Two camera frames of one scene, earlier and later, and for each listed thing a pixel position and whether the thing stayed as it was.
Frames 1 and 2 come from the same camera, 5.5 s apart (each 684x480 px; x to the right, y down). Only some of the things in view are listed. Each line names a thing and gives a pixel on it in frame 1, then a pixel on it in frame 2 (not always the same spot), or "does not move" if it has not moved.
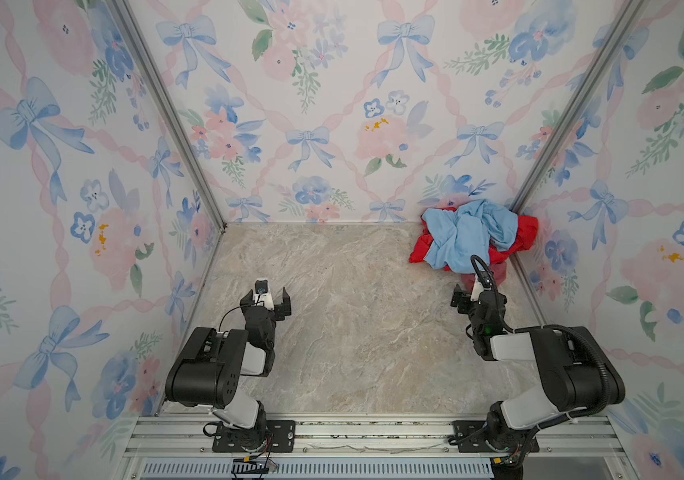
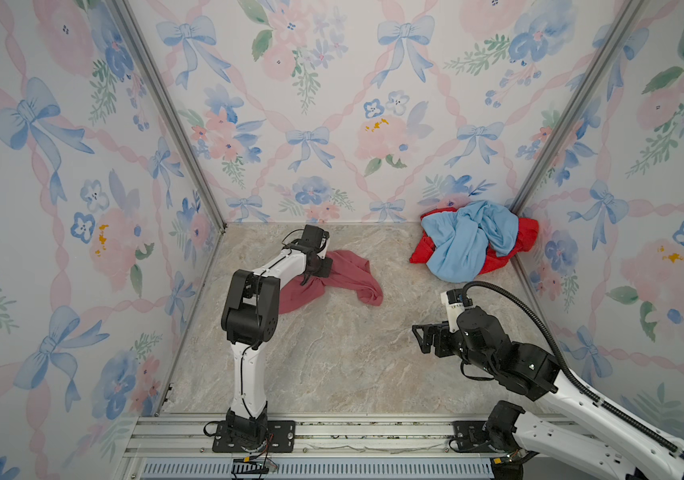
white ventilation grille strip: [321, 469] does not move
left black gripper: [281, 309] -> [326, 267]
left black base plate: [277, 436] does not move
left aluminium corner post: [155, 83] does not move
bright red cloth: [527, 234] does not move
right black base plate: [471, 436] does not move
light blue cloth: [470, 229] does not move
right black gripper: [464, 299] -> [441, 332]
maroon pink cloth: [499, 272] -> [348, 270]
